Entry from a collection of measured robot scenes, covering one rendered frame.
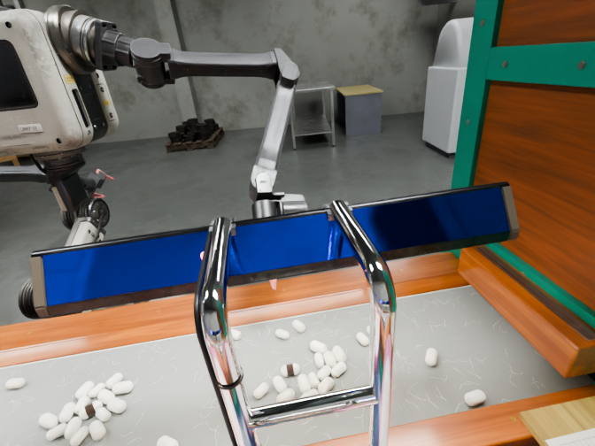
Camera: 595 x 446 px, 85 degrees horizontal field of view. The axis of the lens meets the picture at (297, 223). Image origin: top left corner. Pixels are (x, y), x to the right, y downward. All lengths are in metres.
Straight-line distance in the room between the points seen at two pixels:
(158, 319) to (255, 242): 0.51
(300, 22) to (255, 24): 0.85
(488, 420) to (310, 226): 0.42
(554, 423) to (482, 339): 0.20
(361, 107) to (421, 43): 2.25
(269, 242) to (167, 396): 0.43
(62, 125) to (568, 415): 1.22
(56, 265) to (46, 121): 0.68
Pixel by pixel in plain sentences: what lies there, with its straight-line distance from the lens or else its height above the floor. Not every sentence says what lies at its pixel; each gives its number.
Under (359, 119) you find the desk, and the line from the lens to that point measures 5.73.
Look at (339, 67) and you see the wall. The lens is 7.15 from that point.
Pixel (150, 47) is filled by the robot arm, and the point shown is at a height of 1.35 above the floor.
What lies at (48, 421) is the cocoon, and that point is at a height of 0.76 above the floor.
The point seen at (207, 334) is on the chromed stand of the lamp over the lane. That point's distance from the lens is 0.29.
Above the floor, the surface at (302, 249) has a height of 1.07.
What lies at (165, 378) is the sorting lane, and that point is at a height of 0.74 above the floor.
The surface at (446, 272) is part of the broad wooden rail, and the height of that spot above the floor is 0.76.
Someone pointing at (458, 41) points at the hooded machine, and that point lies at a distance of 4.39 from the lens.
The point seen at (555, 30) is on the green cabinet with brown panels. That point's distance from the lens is 0.74.
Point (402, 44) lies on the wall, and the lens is 7.38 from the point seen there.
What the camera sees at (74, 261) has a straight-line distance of 0.47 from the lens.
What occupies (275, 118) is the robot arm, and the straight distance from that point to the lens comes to 0.91.
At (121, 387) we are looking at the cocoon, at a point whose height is 0.76.
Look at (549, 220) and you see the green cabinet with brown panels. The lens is 0.75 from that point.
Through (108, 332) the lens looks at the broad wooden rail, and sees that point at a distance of 0.90.
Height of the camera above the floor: 1.29
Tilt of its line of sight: 27 degrees down
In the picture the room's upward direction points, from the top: 6 degrees counter-clockwise
